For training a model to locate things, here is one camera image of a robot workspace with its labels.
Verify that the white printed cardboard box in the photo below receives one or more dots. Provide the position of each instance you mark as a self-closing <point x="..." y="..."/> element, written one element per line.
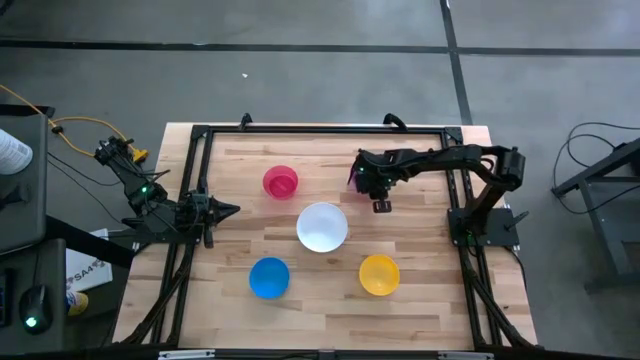
<point x="87" y="267"/>

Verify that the yellow plastic bowl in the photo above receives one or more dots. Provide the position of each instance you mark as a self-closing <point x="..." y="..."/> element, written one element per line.
<point x="379" y="275"/>

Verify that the black side desk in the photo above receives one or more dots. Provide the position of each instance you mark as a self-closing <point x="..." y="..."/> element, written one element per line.
<point x="50" y="270"/>

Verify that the white plastic bowl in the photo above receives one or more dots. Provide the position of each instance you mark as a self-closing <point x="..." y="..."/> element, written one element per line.
<point x="322" y="227"/>

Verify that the silver metal bracket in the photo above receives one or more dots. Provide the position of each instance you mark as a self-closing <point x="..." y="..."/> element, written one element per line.
<point x="465" y="356"/>
<point x="186" y="354"/>

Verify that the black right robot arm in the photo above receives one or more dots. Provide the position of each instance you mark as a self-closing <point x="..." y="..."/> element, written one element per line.
<point x="465" y="155"/>

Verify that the black metal stand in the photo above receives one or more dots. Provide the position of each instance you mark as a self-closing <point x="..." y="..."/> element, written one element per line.
<point x="607" y="200"/>

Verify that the pink plastic bowl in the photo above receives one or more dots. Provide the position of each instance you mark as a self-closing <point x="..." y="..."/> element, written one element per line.
<point x="280" y="182"/>

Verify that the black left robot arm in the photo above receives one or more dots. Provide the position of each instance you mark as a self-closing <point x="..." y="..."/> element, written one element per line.
<point x="134" y="185"/>

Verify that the dark grey computer case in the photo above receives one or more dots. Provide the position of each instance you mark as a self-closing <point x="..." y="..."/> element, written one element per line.
<point x="22" y="190"/>

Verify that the black diagonal bar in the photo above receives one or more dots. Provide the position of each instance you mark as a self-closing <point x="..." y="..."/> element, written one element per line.
<point x="90" y="242"/>

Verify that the black computer mouse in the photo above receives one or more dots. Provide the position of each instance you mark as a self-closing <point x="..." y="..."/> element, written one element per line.
<point x="36" y="309"/>

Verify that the yellow and blue can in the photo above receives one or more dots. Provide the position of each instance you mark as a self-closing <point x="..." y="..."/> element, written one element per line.
<point x="77" y="303"/>

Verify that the blue plastic bowl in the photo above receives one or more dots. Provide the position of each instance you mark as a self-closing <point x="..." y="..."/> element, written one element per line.
<point x="269" y="278"/>

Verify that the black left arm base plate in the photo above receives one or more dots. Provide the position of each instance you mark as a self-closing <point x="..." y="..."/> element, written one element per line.
<point x="150" y="236"/>

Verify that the black aluminium table frame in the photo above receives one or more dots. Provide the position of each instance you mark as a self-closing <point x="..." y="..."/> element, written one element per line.
<point x="325" y="129"/>

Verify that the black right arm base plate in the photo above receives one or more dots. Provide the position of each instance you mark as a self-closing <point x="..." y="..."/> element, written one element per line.
<point x="495" y="227"/>

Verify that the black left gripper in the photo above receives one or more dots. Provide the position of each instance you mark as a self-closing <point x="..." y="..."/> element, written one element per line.
<point x="197" y="210"/>

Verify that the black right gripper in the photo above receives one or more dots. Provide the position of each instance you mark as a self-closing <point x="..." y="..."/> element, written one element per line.
<point x="377" y="175"/>

